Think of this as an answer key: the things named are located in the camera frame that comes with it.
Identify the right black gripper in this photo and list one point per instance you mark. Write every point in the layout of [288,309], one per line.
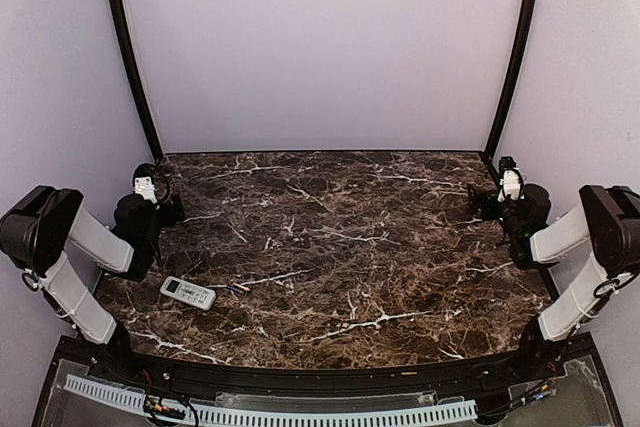
[476,202]

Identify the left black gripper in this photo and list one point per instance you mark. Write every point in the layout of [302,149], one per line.
[169,217]

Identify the white remote control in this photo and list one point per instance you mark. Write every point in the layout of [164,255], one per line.
[188,293]

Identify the gold AAA battery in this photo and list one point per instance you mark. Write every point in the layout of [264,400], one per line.
[242,288]

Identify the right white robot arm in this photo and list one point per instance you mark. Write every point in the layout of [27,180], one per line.
[598,239]

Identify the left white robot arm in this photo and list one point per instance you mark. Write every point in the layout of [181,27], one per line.
[36,231]

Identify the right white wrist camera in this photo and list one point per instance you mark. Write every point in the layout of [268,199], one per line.
[511,184]

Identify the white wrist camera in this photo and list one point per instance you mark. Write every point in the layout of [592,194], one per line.
[511,184]
[143,183]

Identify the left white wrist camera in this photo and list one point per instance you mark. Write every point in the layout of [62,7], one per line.
[143,183]

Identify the black front frame rail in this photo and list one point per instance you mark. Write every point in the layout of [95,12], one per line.
[486,376]

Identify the white slotted cable duct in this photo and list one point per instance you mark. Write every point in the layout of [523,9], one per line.
[228,409]

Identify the left black frame post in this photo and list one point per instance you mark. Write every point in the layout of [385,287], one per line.
[134,78]

